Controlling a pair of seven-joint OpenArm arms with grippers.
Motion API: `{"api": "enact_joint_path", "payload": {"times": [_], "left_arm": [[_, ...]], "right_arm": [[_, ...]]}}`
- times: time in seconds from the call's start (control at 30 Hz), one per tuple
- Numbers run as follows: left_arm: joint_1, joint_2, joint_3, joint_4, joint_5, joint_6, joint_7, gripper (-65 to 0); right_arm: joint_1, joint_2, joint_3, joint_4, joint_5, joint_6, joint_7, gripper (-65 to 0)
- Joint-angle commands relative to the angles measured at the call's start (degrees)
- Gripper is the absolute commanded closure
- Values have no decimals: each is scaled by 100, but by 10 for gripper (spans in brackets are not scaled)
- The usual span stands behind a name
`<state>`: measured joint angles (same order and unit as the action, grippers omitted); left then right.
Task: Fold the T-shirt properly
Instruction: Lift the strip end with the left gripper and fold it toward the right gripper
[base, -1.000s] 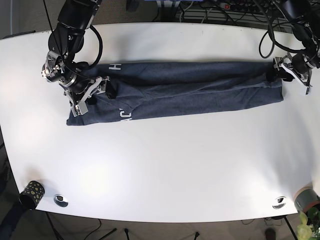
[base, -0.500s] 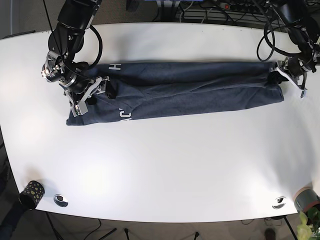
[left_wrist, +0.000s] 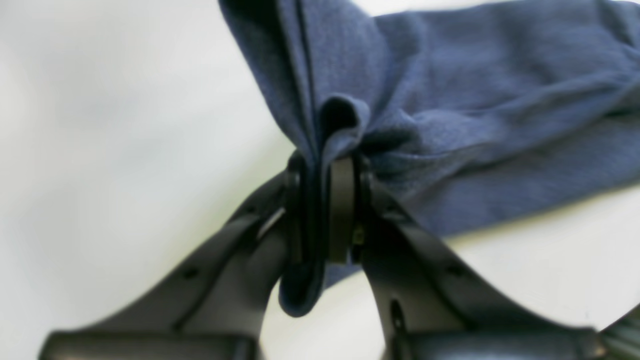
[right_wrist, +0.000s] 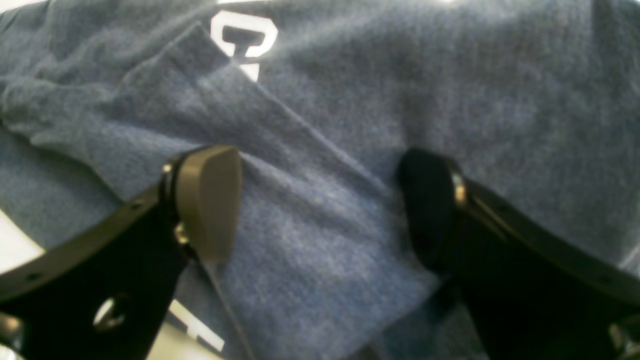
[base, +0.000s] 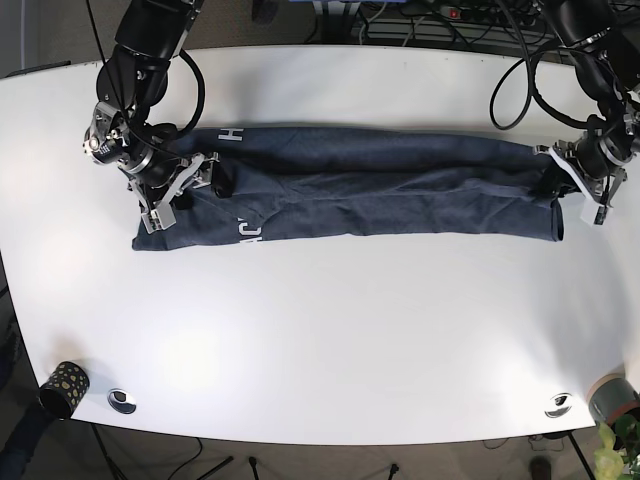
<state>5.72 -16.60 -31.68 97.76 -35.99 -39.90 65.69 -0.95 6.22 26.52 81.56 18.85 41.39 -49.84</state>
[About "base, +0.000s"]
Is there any grey plant pot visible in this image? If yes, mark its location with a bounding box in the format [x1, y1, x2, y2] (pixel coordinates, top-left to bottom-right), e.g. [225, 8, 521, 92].
[587, 374, 639, 427]

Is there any dark blue T-shirt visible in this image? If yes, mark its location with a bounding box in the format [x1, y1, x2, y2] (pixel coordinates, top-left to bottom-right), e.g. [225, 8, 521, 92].
[132, 127, 564, 251]

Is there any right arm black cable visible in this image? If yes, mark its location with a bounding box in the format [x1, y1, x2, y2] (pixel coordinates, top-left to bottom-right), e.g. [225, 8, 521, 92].
[84, 0, 207, 166]

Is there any black gold spotted cup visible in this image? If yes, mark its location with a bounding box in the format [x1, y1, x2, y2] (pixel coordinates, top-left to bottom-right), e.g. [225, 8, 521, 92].
[39, 361, 90, 420]

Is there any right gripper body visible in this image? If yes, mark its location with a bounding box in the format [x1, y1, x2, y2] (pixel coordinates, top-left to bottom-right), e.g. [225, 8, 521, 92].
[83, 102, 219, 211]

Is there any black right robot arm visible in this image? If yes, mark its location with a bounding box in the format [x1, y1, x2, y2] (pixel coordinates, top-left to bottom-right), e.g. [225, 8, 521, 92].
[83, 1, 233, 234]

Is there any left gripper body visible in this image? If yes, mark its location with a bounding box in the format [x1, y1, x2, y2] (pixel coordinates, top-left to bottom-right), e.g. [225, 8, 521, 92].
[534, 107, 639, 204]

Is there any silver table grommet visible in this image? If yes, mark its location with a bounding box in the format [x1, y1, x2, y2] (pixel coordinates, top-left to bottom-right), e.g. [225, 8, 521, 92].
[107, 389, 137, 415]
[544, 393, 573, 419]

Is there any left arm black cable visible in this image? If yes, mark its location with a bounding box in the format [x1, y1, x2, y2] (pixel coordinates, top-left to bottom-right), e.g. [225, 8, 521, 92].
[488, 0, 601, 132]

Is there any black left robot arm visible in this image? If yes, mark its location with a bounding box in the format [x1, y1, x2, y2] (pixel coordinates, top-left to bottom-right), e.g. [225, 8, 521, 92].
[532, 1, 639, 225]

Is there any green potted plant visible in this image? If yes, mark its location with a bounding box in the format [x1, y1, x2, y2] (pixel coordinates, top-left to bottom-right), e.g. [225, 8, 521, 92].
[594, 414, 639, 480]

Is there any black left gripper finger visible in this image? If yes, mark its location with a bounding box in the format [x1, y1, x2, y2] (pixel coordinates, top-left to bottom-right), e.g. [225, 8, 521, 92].
[580, 198, 610, 225]
[530, 163, 570, 199]

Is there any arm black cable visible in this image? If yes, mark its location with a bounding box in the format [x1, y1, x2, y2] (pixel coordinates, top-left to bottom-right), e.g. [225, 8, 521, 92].
[84, 0, 207, 166]
[488, 0, 601, 132]

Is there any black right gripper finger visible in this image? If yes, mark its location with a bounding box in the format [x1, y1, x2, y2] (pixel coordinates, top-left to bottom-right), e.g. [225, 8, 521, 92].
[141, 205, 176, 234]
[210, 162, 235, 199]

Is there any left silver table grommet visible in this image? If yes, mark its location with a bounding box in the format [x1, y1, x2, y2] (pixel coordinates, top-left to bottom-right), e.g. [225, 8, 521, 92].
[107, 389, 137, 415]

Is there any right silver table grommet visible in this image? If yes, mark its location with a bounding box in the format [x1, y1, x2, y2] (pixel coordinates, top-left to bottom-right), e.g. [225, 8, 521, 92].
[544, 393, 573, 419]

